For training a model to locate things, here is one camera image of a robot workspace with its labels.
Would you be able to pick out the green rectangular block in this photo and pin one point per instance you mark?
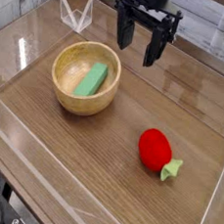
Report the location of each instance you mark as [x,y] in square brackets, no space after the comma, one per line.
[92,80]

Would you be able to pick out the clear acrylic corner bracket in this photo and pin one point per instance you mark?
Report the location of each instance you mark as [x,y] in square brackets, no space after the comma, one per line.
[75,19]

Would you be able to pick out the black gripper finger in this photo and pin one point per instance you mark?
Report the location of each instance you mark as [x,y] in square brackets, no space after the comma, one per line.
[156,46]
[125,26]

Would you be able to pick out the red felt strawberry toy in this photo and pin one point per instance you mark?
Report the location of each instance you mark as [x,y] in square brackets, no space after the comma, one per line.
[156,154]

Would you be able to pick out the clear acrylic tray wall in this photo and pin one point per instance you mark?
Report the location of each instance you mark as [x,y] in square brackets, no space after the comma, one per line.
[48,188]

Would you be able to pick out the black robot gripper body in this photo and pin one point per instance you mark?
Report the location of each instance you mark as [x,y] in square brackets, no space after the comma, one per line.
[152,13]

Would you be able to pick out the light wooden bowl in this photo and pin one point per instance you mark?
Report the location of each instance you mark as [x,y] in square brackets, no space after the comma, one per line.
[72,65]

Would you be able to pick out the black table leg bracket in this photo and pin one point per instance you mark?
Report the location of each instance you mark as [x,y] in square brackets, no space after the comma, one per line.
[11,217]

